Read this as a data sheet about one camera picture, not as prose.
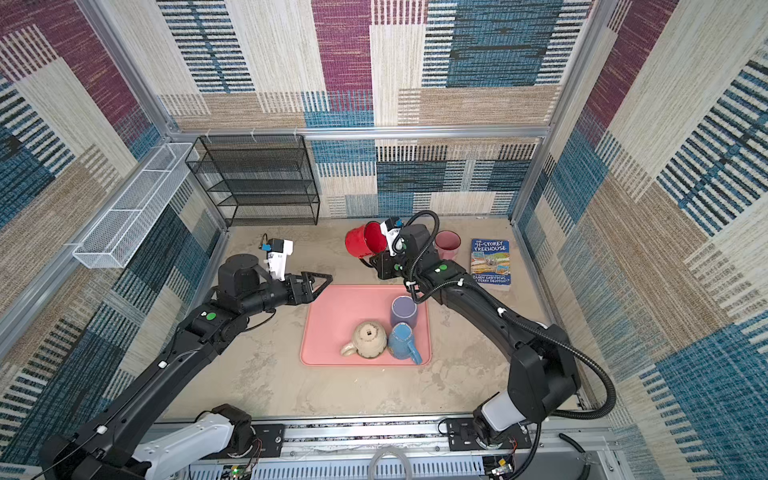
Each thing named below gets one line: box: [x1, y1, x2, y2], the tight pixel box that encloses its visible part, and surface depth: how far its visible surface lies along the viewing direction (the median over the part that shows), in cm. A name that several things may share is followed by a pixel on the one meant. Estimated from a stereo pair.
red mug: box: [345, 221, 387, 258], surface depth 79 cm
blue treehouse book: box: [470, 239, 511, 291], surface depth 108 cm
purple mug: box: [390, 295, 418, 329], surface depth 89 cm
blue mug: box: [388, 322, 423, 365], surface depth 83 cm
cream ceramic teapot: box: [340, 321, 388, 359], surface depth 83 cm
